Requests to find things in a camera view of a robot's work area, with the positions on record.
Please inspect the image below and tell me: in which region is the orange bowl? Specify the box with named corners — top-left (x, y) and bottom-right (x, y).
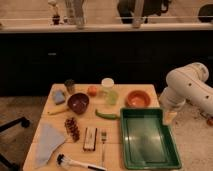
top-left (125, 90), bottom-right (151, 108)

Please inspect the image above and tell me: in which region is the white dish brush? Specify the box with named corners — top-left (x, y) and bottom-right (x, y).
top-left (57, 154), bottom-right (107, 171)

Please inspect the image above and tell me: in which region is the dark purple bowl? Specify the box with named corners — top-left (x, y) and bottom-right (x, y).
top-left (67, 93), bottom-right (89, 115)

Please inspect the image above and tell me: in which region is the orange tomato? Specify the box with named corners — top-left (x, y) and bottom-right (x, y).
top-left (87, 86), bottom-right (98, 97)

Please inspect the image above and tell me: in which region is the silver fork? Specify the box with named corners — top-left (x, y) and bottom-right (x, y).
top-left (101, 131), bottom-right (107, 167)

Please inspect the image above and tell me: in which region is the brown white eraser block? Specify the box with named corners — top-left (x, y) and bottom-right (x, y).
top-left (83, 127), bottom-right (97, 151)

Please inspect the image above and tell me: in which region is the green chili pepper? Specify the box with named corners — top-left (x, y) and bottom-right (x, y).
top-left (95, 109), bottom-right (119, 120)

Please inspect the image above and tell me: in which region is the green plastic tray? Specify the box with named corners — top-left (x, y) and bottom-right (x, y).
top-left (120, 108), bottom-right (182, 170)

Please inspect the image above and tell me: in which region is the brown pine cone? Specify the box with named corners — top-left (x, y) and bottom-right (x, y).
top-left (65, 117), bottom-right (80, 142)

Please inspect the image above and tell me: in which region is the yellow banana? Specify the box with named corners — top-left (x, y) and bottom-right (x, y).
top-left (47, 106), bottom-right (69, 115)

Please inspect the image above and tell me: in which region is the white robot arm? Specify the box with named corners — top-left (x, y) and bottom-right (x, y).
top-left (159, 62), bottom-right (213, 117)

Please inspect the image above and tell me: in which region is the black office chair base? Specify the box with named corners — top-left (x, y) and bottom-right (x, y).
top-left (0, 116), bottom-right (31, 171)

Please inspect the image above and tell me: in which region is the light blue cloth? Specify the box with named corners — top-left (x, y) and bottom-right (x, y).
top-left (35, 123), bottom-right (66, 168)

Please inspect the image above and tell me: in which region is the dark small cup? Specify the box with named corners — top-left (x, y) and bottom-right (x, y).
top-left (64, 79), bottom-right (75, 94)

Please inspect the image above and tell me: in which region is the blue sponge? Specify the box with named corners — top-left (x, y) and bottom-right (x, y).
top-left (52, 90), bottom-right (66, 105)

